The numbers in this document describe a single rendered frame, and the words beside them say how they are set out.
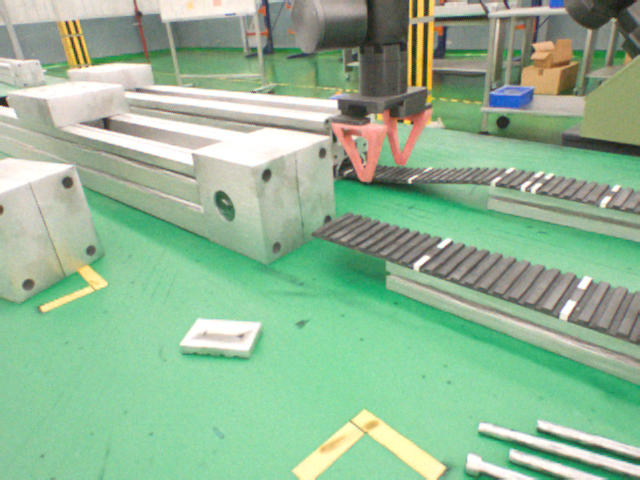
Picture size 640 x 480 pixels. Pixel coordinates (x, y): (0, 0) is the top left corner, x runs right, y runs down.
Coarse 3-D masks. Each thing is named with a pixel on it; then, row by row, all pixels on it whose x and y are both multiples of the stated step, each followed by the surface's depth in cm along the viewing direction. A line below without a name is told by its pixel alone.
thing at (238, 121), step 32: (128, 96) 86; (160, 96) 82; (192, 96) 85; (224, 96) 79; (256, 96) 74; (288, 96) 72; (224, 128) 70; (256, 128) 65; (288, 128) 62; (320, 128) 57
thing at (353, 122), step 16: (352, 112) 54; (336, 128) 53; (352, 128) 52; (368, 128) 50; (384, 128) 51; (352, 144) 55; (368, 144) 52; (352, 160) 56; (368, 160) 54; (368, 176) 55
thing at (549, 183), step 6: (552, 174) 47; (540, 180) 46; (546, 180) 46; (552, 180) 46; (558, 180) 46; (564, 180) 46; (534, 186) 45; (540, 186) 45; (546, 186) 45; (552, 186) 44; (558, 186) 45; (534, 192) 44; (540, 192) 44; (546, 192) 43
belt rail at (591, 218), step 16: (496, 192) 48; (512, 192) 47; (528, 192) 46; (496, 208) 49; (512, 208) 47; (528, 208) 46; (544, 208) 46; (560, 208) 45; (576, 208) 43; (592, 208) 42; (560, 224) 45; (576, 224) 44; (592, 224) 43; (608, 224) 42; (624, 224) 42
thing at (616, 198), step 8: (608, 192) 43; (616, 192) 42; (624, 192) 42; (632, 192) 42; (600, 200) 41; (608, 200) 41; (616, 200) 41; (624, 200) 41; (608, 208) 40; (616, 208) 40
